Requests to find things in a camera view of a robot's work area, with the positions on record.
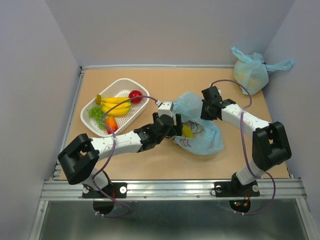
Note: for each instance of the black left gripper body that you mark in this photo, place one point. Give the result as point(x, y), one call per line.
point(170, 133)

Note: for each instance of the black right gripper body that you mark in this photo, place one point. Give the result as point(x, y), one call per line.
point(205, 112)

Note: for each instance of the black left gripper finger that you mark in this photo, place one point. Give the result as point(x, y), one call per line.
point(178, 128)
point(155, 117)

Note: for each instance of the yellow fruit piece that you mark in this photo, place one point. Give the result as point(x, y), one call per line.
point(187, 132)

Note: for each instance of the blue cartoon-print plastic bag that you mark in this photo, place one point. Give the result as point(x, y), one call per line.
point(207, 139)

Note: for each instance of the red apple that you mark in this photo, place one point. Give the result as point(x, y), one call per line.
point(135, 96)

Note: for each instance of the red orange fruit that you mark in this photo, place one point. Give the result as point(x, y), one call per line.
point(111, 125)

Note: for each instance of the yellow banana bunch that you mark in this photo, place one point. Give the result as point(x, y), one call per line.
point(113, 106)

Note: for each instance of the green grape bunch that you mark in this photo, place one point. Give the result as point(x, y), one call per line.
point(96, 114)

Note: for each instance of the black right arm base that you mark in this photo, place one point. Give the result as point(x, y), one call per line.
point(233, 188)

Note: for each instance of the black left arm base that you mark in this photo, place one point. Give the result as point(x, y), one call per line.
point(116, 190)

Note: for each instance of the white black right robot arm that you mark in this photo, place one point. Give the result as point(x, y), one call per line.
point(270, 145)

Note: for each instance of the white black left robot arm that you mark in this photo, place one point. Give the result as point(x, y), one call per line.
point(79, 158)

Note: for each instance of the blue tied plastic bag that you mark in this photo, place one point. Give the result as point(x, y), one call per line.
point(252, 72)

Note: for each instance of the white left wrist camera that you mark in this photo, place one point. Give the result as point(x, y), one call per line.
point(166, 108)

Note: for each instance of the aluminium front rail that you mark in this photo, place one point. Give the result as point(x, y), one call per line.
point(165, 190)

